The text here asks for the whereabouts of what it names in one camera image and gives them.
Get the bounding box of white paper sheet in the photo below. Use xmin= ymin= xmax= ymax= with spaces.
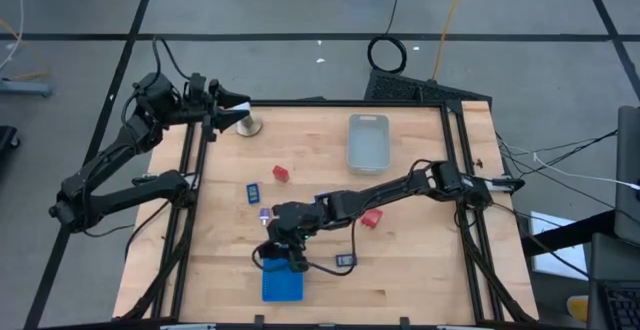
xmin=528 ymin=211 xmax=589 ymax=282

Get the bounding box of black caster base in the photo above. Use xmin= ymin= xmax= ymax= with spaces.
xmin=0 ymin=125 xmax=21 ymax=154

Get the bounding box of grey plastic bin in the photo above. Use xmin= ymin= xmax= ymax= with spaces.
xmin=346 ymin=113 xmax=391 ymax=175

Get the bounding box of white bulb on metal stand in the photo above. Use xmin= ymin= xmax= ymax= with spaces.
xmin=233 ymin=100 xmax=264 ymax=138

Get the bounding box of black keyboard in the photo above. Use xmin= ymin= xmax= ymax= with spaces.
xmin=602 ymin=282 xmax=640 ymax=330

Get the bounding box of grey floor base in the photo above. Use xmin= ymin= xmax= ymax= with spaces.
xmin=0 ymin=79 xmax=54 ymax=98

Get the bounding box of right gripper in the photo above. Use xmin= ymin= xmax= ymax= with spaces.
xmin=267 ymin=200 xmax=326 ymax=274

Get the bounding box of blue slotted plastic basket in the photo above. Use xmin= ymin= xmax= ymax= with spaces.
xmin=261 ymin=257 xmax=305 ymax=303

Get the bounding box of black beam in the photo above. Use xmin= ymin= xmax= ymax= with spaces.
xmin=519 ymin=209 xmax=617 ymax=257

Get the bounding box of white floor cable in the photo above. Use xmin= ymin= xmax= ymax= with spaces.
xmin=0 ymin=0 xmax=26 ymax=71

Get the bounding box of grey monitor back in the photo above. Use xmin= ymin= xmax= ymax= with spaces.
xmin=613 ymin=104 xmax=640 ymax=246

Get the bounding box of black coiled floor cable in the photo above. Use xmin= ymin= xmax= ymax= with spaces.
xmin=366 ymin=0 xmax=409 ymax=75

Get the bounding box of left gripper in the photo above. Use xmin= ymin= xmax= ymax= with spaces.
xmin=183 ymin=72 xmax=252 ymax=144

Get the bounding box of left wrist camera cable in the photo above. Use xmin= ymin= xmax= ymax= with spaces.
xmin=151 ymin=36 xmax=194 ymax=82

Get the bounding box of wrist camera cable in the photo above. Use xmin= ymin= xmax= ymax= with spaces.
xmin=252 ymin=217 xmax=359 ymax=277
xmin=151 ymin=36 xmax=194 ymax=82

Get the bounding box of orange floor cable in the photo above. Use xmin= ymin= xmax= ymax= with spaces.
xmin=0 ymin=18 xmax=51 ymax=82

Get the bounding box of yellow object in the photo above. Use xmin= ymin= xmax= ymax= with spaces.
xmin=566 ymin=294 xmax=591 ymax=324

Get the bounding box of large red wall charger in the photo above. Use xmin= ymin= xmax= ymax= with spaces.
xmin=360 ymin=208 xmax=384 ymax=230

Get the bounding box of yellow cable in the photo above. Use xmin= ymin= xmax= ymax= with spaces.
xmin=430 ymin=0 xmax=471 ymax=82

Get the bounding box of black perforated panel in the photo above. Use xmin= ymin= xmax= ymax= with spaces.
xmin=363 ymin=68 xmax=494 ymax=104

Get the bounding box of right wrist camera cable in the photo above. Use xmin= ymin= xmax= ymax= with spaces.
xmin=252 ymin=217 xmax=359 ymax=277

